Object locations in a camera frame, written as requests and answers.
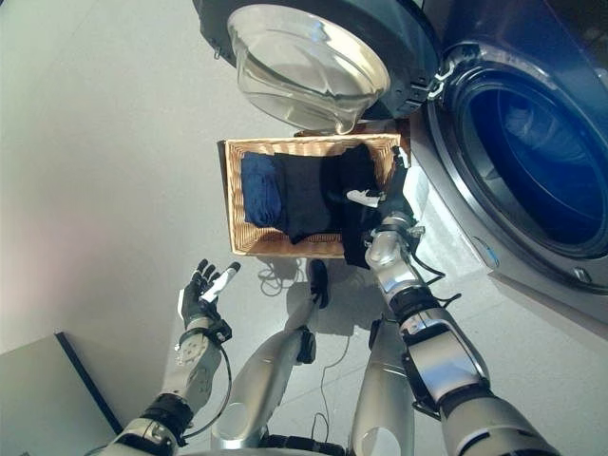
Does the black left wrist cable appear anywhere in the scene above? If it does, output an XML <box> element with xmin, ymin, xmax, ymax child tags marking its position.
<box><xmin>179</xmin><ymin>340</ymin><xmax>235</xmax><ymax>439</ymax></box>

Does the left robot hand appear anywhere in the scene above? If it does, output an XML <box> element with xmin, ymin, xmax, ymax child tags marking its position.
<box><xmin>177</xmin><ymin>257</ymin><xmax>243</xmax><ymax>333</ymax></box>

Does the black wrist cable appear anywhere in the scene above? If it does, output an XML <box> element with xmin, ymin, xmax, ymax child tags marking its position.
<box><xmin>407</xmin><ymin>245</ymin><xmax>463</xmax><ymax>306</ymax></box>
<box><xmin>179</xmin><ymin>340</ymin><xmax>235</xmax><ymax>439</ymax></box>

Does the white garment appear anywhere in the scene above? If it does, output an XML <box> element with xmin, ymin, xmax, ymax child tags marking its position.
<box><xmin>502</xmin><ymin>101</ymin><xmax>542</xmax><ymax>143</ymax></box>

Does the grey robot torso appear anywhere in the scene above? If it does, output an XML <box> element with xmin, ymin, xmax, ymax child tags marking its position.
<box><xmin>188</xmin><ymin>433</ymin><xmax>353</xmax><ymax>456</ymax></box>

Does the rectangular wicker laundry basket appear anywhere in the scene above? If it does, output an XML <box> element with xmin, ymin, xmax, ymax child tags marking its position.
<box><xmin>221</xmin><ymin>133</ymin><xmax>406</xmax><ymax>261</ymax></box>

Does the grey front-load washing machine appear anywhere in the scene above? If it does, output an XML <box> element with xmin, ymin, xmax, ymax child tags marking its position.
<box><xmin>407</xmin><ymin>0</ymin><xmax>608</xmax><ymax>330</ymax></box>

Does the blue garment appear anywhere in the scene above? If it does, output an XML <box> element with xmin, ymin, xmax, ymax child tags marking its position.
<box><xmin>239</xmin><ymin>150</ymin><xmax>287</xmax><ymax>228</ymax></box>

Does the round glass washer door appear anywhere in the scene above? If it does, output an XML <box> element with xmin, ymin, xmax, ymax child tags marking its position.
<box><xmin>191</xmin><ymin>0</ymin><xmax>442</xmax><ymax>138</ymax></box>

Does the silver right robot leg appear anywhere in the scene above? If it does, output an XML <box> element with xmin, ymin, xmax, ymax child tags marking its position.
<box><xmin>348</xmin><ymin>316</ymin><xmax>418</xmax><ymax>456</ymax></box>

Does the silver robot leg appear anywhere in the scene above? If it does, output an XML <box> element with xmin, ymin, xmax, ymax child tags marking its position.
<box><xmin>348</xmin><ymin>316</ymin><xmax>418</xmax><ymax>456</ymax></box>
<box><xmin>210</xmin><ymin>258</ymin><xmax>333</xmax><ymax>453</ymax></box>

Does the silver left robot leg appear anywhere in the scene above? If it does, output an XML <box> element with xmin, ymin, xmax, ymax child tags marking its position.
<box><xmin>210</xmin><ymin>258</ymin><xmax>333</xmax><ymax>453</ymax></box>

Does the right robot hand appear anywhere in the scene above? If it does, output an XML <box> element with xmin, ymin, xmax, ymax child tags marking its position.
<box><xmin>345</xmin><ymin>144</ymin><xmax>415</xmax><ymax>221</ymax></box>

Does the black garment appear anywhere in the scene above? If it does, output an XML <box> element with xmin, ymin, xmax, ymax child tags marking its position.
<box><xmin>326</xmin><ymin>143</ymin><xmax>396</xmax><ymax>268</ymax></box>

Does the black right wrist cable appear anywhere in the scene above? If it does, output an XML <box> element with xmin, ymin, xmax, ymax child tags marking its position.
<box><xmin>407</xmin><ymin>245</ymin><xmax>463</xmax><ymax>306</ymax></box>

